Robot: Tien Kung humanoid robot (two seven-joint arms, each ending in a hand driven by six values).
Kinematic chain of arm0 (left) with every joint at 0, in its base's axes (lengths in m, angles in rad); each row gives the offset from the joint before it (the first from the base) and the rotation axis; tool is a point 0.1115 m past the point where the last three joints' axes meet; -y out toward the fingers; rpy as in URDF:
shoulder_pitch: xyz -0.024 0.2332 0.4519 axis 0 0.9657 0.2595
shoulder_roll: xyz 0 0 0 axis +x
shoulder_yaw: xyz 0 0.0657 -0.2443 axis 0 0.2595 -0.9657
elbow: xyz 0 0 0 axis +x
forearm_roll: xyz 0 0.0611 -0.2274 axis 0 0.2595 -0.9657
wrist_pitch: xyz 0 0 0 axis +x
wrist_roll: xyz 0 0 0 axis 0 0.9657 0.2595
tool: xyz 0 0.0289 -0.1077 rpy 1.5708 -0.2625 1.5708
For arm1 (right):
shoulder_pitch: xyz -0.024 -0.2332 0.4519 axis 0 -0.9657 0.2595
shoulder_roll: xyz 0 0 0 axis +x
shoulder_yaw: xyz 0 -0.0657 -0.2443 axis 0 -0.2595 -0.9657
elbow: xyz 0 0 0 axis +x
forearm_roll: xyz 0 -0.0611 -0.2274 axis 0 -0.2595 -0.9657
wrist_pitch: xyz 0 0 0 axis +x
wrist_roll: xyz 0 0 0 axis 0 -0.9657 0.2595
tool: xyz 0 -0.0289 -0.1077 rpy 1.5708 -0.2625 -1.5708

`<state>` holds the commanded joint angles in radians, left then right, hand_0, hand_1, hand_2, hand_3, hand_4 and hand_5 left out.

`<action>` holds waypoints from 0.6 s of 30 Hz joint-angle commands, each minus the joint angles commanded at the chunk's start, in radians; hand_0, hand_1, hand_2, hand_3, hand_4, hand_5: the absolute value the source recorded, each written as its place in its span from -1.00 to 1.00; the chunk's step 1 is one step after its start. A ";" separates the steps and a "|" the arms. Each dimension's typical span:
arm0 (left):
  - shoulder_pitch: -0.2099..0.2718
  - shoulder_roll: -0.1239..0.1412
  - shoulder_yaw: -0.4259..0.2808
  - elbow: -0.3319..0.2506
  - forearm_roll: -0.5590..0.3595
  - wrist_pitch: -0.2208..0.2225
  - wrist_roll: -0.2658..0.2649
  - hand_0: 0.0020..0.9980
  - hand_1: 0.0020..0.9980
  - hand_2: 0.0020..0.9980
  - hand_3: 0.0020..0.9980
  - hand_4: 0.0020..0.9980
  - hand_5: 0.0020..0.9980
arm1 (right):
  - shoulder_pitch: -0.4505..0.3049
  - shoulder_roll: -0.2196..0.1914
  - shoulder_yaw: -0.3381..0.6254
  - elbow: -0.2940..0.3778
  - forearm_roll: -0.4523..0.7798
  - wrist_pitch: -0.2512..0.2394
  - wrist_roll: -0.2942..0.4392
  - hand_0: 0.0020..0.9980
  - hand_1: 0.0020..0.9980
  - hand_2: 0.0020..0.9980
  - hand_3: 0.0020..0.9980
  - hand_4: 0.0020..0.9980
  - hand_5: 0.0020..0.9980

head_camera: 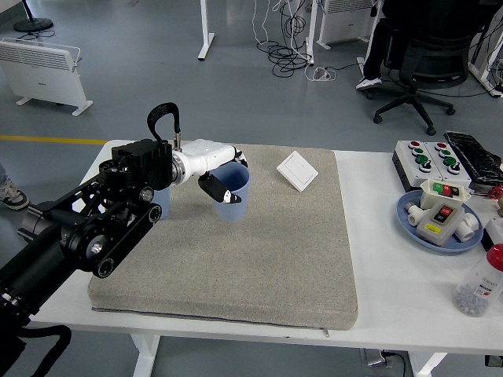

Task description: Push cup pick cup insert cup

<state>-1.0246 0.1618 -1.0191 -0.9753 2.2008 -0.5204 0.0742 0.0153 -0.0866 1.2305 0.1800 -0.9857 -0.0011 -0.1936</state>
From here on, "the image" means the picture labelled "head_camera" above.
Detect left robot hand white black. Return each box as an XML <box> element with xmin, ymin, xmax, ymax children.
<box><xmin>181</xmin><ymin>138</ymin><xmax>251</xmax><ymax>205</ymax></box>

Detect blue ribbed plastic cup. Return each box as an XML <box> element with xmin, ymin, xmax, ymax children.
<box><xmin>209</xmin><ymin>162</ymin><xmax>252</xmax><ymax>224</ymax></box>
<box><xmin>152</xmin><ymin>186</ymin><xmax>172</xmax><ymax>222</ymax></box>

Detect white push-button control box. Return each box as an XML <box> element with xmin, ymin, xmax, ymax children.
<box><xmin>427</xmin><ymin>141</ymin><xmax>473</xmax><ymax>192</ymax></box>
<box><xmin>392</xmin><ymin>140</ymin><xmax>443</xmax><ymax>193</ymax></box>

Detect grey-brown fabric mat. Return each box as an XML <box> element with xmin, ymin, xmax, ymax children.
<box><xmin>88</xmin><ymin>139</ymin><xmax>359</xmax><ymax>330</ymax></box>

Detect white desk leg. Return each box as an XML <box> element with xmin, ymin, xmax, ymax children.
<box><xmin>197</xmin><ymin>0</ymin><xmax>216</xmax><ymax>61</ymax></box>
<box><xmin>469</xmin><ymin>23</ymin><xmax>503</xmax><ymax>98</ymax></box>
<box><xmin>304</xmin><ymin>0</ymin><xmax>318</xmax><ymax>66</ymax></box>

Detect white panel heater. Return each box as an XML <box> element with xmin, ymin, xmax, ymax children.
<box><xmin>0</xmin><ymin>38</ymin><xmax>94</xmax><ymax>116</ymax></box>
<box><xmin>317</xmin><ymin>0</ymin><xmax>376</xmax><ymax>50</ymax></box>

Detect person's foot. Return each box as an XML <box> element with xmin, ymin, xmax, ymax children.
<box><xmin>0</xmin><ymin>160</ymin><xmax>31</xmax><ymax>211</ymax></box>

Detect seated person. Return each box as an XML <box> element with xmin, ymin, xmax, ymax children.
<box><xmin>356</xmin><ymin>0</ymin><xmax>500</xmax><ymax>91</ymax></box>

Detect white table leg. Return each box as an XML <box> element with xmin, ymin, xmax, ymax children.
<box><xmin>408</xmin><ymin>350</ymin><xmax>449</xmax><ymax>377</ymax></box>
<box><xmin>131</xmin><ymin>333</ymin><xmax>161</xmax><ymax>377</ymax></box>

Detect black fan stand base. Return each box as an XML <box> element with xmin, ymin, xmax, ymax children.
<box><xmin>13</xmin><ymin>0</ymin><xmax>54</xmax><ymax>32</ymax></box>

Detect white pipe fitting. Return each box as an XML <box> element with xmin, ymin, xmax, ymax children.
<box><xmin>455</xmin><ymin>214</ymin><xmax>483</xmax><ymax>243</ymax></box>
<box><xmin>406</xmin><ymin>202</ymin><xmax>424</xmax><ymax>229</ymax></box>

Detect blue round plate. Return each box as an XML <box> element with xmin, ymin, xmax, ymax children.
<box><xmin>395</xmin><ymin>190</ymin><xmax>485</xmax><ymax>257</ymax></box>

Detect black office chair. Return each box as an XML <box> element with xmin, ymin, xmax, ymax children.
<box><xmin>367</xmin><ymin>17</ymin><xmax>479</xmax><ymax>137</ymax></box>

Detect grey power strip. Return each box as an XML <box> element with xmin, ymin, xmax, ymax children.
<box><xmin>360</xmin><ymin>348</ymin><xmax>409</xmax><ymax>370</ymax></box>

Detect white small box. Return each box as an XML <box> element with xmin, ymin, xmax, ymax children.
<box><xmin>482</xmin><ymin>218</ymin><xmax>503</xmax><ymax>252</ymax></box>

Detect clear bottle red cap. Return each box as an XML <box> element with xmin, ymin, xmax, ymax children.
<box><xmin>451</xmin><ymin>243</ymin><xmax>503</xmax><ymax>318</ymax></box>

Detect white wall switch plate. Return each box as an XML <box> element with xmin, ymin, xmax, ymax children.
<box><xmin>277</xmin><ymin>150</ymin><xmax>320</xmax><ymax>193</ymax></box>

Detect black floor cables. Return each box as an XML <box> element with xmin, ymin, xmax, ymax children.
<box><xmin>257</xmin><ymin>0</ymin><xmax>315</xmax><ymax>78</ymax></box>

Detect white floor cable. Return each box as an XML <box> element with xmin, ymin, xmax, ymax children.
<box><xmin>304</xmin><ymin>65</ymin><xmax>338</xmax><ymax>83</ymax></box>

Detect white switch box green red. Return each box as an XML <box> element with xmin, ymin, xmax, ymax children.
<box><xmin>419</xmin><ymin>179</ymin><xmax>473</xmax><ymax>211</ymax></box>

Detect grey switch box red rocker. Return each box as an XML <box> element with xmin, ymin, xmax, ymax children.
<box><xmin>415</xmin><ymin>202</ymin><xmax>467</xmax><ymax>249</ymax></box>

